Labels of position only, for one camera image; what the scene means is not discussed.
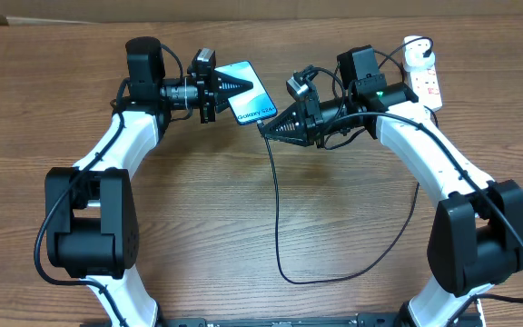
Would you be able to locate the black smartphone lit screen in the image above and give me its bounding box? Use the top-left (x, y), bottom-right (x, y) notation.
top-left (214, 61), bottom-right (277, 125)

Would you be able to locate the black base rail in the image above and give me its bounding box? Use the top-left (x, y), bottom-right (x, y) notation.
top-left (156, 312), bottom-right (410, 327)

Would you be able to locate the white usb wall charger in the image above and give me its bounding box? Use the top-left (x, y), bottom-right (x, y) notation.
top-left (403, 40), bottom-right (436, 72)

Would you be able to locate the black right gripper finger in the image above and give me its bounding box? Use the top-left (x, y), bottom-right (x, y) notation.
top-left (261, 126), bottom-right (311, 147)
top-left (261, 103), bottom-right (302, 131)

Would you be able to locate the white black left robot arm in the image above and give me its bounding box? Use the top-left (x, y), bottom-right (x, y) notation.
top-left (33, 36), bottom-right (276, 326)

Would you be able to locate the black usb charging cable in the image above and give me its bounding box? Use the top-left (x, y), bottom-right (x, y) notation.
top-left (256, 36), bottom-right (435, 286)

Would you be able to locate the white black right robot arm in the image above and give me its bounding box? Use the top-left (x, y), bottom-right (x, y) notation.
top-left (259, 46), bottom-right (523, 326)

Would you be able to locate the brown cardboard backdrop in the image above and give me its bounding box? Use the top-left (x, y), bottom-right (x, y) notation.
top-left (0, 0), bottom-right (523, 25)

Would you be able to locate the white power strip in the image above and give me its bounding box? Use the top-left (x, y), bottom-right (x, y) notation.
top-left (403, 35), bottom-right (442, 112)

